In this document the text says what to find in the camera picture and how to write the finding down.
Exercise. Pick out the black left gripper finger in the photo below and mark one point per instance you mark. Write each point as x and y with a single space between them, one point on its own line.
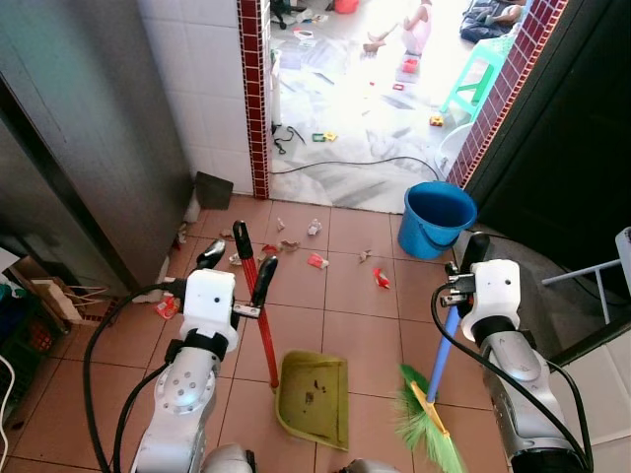
265 281
211 254

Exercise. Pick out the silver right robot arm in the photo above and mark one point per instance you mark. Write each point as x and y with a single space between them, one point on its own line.
523 384

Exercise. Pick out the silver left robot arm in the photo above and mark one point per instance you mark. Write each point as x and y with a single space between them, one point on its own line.
182 394

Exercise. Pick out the dark grey floor mat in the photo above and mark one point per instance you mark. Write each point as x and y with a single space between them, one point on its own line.
532 315

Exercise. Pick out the small red scrap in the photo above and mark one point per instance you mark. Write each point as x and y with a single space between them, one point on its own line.
268 249

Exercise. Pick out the brown scrap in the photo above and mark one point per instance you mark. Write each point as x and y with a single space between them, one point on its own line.
363 254
289 246

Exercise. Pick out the blue plastic bucket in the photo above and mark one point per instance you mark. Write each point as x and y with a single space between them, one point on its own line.
434 236

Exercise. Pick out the pink red paper scrap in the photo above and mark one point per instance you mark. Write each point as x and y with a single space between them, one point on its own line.
317 261

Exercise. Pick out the small white scrap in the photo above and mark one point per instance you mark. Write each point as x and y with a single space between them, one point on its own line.
280 225

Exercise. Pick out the dark grey flat panel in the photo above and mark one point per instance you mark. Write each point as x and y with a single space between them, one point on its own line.
214 192

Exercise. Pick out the red white wrapper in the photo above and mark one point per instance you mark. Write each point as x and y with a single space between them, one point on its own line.
166 307

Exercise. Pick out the clear crumpled wrapper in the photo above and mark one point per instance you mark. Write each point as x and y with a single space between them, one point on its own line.
314 227

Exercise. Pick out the red folded wrapper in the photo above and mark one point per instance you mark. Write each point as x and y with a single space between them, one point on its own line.
382 279

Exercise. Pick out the white round basin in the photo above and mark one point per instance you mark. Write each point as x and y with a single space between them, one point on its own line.
454 148

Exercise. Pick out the silver robot left leg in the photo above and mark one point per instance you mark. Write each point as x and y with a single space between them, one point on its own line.
229 461

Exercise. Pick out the silver robot leg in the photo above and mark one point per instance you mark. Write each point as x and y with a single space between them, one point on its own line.
229 461
367 467

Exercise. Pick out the yellow green toy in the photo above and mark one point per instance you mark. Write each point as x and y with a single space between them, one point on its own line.
324 136

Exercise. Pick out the beige wooden rack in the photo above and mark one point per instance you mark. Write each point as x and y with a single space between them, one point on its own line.
54 296

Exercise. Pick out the small yellow toy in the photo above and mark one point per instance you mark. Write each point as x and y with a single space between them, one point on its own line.
436 120

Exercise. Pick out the grey refrigerator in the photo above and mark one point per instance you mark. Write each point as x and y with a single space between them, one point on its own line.
89 118

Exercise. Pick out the silver robot right leg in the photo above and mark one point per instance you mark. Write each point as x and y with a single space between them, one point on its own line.
367 467

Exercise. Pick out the dark wooden door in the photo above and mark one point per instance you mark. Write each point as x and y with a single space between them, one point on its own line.
582 118

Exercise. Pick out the pink red cup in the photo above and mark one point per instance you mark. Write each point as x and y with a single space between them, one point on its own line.
409 65

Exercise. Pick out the green plastic stool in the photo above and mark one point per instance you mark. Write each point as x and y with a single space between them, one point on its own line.
493 49

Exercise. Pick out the small child in pink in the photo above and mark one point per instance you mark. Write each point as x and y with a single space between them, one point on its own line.
419 30

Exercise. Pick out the seated person dark clothes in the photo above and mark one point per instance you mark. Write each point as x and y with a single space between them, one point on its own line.
493 18

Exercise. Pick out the red plastic basin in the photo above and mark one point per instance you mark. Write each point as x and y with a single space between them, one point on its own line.
345 5

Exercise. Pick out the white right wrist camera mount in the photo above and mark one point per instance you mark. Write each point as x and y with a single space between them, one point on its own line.
493 296

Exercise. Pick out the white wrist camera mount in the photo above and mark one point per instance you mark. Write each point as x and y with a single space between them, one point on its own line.
493 296
209 301

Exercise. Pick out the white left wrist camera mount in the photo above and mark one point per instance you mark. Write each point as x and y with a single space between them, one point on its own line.
209 301

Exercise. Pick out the black chair white frame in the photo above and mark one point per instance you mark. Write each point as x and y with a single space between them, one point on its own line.
624 258

